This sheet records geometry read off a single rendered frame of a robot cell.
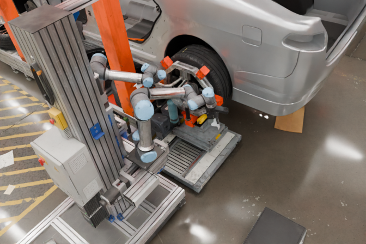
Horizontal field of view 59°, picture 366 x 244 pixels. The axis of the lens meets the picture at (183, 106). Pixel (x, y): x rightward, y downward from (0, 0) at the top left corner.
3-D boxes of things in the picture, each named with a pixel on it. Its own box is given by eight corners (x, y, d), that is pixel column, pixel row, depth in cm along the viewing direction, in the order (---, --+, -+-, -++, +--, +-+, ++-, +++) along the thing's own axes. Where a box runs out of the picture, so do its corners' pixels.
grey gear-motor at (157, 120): (188, 122, 381) (185, 100, 357) (165, 145, 357) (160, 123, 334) (175, 117, 390) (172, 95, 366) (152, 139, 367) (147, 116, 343)
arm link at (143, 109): (151, 148, 246) (147, 90, 211) (158, 162, 235) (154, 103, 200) (136, 152, 242) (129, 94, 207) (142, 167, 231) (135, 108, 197)
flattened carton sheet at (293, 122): (305, 102, 399) (305, 99, 397) (301, 134, 362) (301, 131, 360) (280, 98, 408) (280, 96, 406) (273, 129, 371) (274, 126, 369)
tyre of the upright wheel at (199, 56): (239, 60, 282) (178, 32, 309) (224, 74, 269) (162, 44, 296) (230, 111, 330) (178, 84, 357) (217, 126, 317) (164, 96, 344)
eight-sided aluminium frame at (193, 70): (214, 119, 310) (213, 72, 274) (211, 123, 306) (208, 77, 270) (170, 99, 337) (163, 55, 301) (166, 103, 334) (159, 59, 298)
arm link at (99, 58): (92, 114, 277) (87, 61, 241) (95, 103, 289) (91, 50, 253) (107, 115, 279) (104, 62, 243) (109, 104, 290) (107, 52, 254)
